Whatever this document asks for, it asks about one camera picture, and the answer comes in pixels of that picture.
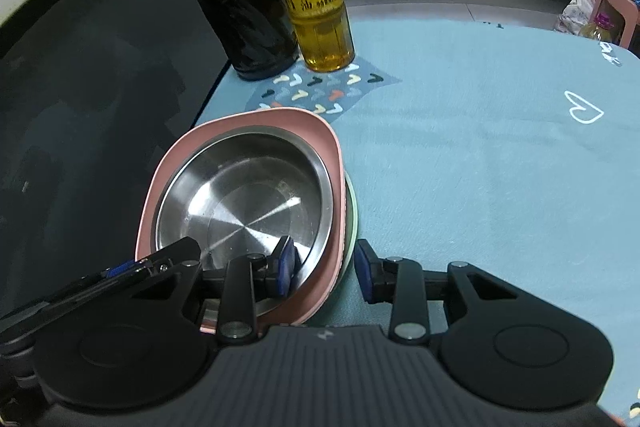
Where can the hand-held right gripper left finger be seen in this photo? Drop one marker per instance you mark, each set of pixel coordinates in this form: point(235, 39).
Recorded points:
point(285, 264)

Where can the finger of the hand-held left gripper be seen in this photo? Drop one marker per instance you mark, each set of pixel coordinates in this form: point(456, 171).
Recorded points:
point(150, 264)

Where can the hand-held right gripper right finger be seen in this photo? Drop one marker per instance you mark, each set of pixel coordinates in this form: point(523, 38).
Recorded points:
point(364, 272)

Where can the green round plate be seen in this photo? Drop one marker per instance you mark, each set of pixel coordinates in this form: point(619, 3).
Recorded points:
point(351, 217)

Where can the stainless steel plate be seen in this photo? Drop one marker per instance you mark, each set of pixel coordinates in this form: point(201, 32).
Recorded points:
point(240, 187)

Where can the pink square plate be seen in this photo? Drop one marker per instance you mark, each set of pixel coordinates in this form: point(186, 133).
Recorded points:
point(290, 119)

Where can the blue printed tablecloth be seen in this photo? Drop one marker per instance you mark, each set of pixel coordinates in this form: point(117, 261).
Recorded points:
point(475, 187)

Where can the printed clear plastic bag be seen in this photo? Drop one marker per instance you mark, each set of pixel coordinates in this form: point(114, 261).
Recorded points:
point(580, 7)

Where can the pink plastic stool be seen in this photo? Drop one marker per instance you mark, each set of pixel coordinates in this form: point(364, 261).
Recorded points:
point(620, 12)

